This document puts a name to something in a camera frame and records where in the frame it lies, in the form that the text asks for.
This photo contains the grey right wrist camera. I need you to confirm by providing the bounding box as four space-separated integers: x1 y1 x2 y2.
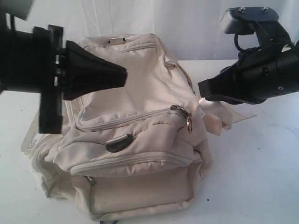
220 7 279 35

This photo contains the white backdrop curtain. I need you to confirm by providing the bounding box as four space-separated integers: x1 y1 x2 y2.
15 0 299 60

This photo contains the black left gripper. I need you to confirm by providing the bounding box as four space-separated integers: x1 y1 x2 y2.
0 26 127 133

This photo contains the cream fabric duffel bag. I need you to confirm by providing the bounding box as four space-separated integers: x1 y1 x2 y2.
21 34 253 222

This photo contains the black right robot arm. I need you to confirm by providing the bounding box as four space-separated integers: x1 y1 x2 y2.
198 40 299 105

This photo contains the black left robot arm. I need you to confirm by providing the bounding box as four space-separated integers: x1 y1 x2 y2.
0 0 128 134

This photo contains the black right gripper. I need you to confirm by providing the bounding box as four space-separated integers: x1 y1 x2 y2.
198 47 294 105

